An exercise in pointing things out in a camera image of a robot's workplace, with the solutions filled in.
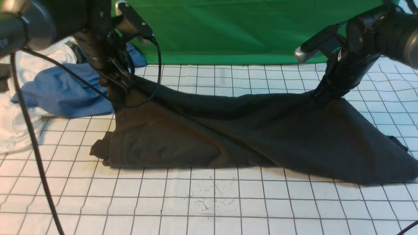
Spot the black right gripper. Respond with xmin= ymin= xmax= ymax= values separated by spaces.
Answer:
xmin=311 ymin=49 xmax=381 ymax=100

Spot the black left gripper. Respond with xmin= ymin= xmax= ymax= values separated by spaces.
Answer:
xmin=73 ymin=29 xmax=135 ymax=92

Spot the dark gray long-sleeve top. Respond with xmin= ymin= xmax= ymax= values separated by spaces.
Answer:
xmin=90 ymin=76 xmax=418 ymax=185

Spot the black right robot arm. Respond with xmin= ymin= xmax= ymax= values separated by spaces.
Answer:
xmin=300 ymin=2 xmax=418 ymax=100

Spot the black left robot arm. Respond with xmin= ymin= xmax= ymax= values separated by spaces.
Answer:
xmin=1 ymin=0 xmax=134 ymax=91

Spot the blue t-shirt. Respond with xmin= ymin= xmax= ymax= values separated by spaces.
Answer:
xmin=11 ymin=42 xmax=147 ymax=118

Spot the green backdrop cloth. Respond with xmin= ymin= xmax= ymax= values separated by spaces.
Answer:
xmin=128 ymin=0 xmax=382 ymax=65

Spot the dark gray garment at left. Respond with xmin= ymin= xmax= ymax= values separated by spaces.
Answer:
xmin=0 ymin=63 xmax=10 ymax=94

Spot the white t-shirt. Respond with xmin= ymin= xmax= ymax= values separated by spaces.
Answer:
xmin=0 ymin=37 xmax=77 ymax=154

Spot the white grid tablecloth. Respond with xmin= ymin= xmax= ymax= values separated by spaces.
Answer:
xmin=0 ymin=58 xmax=417 ymax=235

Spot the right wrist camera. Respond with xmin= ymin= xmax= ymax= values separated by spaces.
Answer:
xmin=294 ymin=21 xmax=347 ymax=63

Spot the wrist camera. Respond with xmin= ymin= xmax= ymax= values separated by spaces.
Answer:
xmin=294 ymin=21 xmax=347 ymax=63
xmin=112 ymin=0 xmax=156 ymax=44

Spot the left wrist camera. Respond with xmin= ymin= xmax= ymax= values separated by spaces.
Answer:
xmin=112 ymin=0 xmax=156 ymax=44

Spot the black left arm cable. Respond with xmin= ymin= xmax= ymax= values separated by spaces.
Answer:
xmin=10 ymin=39 xmax=163 ymax=235

